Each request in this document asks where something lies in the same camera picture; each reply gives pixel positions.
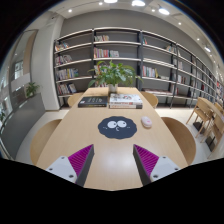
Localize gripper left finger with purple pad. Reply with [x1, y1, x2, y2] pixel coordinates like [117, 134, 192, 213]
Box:
[47, 144, 94, 187]

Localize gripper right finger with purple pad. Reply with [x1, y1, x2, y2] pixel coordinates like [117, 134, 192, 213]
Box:
[133, 144, 180, 185]

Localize pink computer mouse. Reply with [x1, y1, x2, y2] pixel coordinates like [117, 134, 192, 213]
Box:
[141, 116, 152, 128]

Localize wooden chair near left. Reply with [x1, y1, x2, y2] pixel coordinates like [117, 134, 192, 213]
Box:
[30, 119, 61, 165]

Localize wooden chair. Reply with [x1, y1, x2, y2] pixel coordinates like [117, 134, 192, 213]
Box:
[162, 117, 196, 165]
[141, 91, 158, 108]
[30, 119, 61, 165]
[67, 92, 83, 107]

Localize wooden chair near right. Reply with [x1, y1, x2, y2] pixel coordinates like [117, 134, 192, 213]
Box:
[162, 117, 196, 165]

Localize dark round face mousepad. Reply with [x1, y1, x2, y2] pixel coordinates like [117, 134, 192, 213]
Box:
[98, 116, 137, 140]

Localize black book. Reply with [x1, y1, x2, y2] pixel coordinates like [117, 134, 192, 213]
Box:
[78, 96, 108, 108]

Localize wooden chair far left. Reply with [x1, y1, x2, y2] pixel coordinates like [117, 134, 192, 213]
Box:
[67, 92, 83, 107]

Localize wooden chair far right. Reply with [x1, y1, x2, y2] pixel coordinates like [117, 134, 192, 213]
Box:
[141, 91, 158, 108]

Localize stack of white red books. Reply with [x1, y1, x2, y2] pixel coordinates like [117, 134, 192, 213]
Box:
[109, 93, 143, 109]

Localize wooden chairs at right table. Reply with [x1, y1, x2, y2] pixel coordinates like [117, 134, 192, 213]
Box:
[187, 97, 224, 153]

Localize small plant at left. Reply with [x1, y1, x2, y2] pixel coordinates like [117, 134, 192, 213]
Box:
[26, 82, 39, 98]

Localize large grey bookshelf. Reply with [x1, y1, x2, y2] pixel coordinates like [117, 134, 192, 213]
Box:
[53, 27, 224, 107]

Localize potted green plant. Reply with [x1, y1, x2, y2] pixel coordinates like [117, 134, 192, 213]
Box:
[88, 61, 142, 94]

